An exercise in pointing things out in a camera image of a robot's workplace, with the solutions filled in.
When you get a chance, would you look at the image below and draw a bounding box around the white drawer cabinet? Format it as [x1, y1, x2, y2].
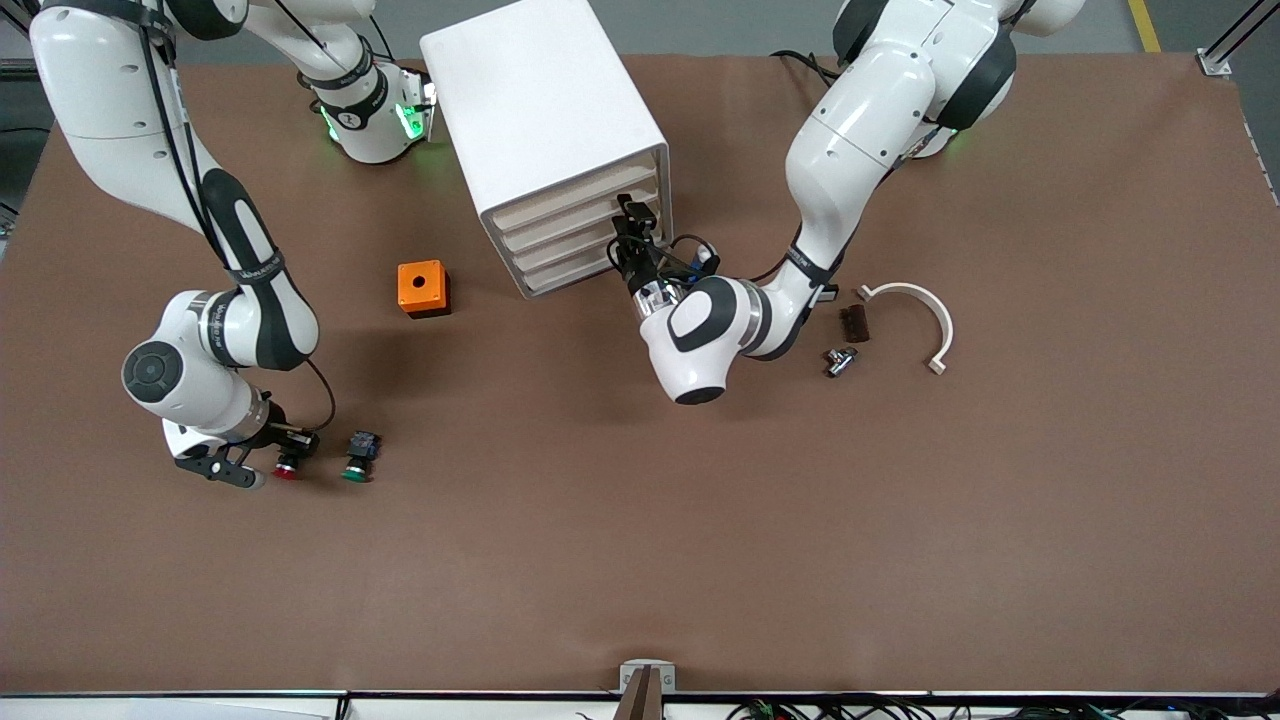
[419, 0, 673, 301]

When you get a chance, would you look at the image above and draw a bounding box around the black cable bundle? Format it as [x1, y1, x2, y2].
[575, 695, 1280, 720]

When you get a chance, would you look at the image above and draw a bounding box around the black left base cable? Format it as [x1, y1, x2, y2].
[770, 48, 851, 86]

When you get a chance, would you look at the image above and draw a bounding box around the brown upright post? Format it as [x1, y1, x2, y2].
[614, 667, 665, 720]

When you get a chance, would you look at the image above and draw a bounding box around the white curved pipe clamp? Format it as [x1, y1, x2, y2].
[857, 282, 955, 377]

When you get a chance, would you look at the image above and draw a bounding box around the grey mounting bracket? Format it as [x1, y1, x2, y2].
[619, 659, 677, 694]

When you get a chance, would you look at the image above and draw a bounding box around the green push button switch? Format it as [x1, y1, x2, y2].
[341, 430, 384, 484]

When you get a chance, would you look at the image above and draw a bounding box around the orange button enclosure box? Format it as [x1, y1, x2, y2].
[397, 260, 452, 319]

